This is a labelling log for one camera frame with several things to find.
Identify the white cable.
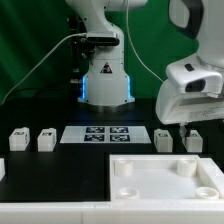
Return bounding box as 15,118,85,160
125,0,166,84
1,32,88,106

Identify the white front fence wall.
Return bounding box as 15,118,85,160
0,199,224,224

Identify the white fence block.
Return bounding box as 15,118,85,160
0,158,5,182
197,158,224,199

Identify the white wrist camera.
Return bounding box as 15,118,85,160
166,54,223,95

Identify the white cable right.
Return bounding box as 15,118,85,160
125,0,166,84

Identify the white square table top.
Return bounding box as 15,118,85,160
110,155,220,201

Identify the white right fence block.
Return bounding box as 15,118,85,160
197,158,224,199

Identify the white cable left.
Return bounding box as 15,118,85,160
1,32,88,106

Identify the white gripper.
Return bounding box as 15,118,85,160
155,80,224,138

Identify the white left fence block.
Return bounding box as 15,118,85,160
0,158,5,182

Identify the white sheet with tags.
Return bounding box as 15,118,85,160
60,126,151,144

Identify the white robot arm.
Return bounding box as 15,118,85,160
65,0,224,124

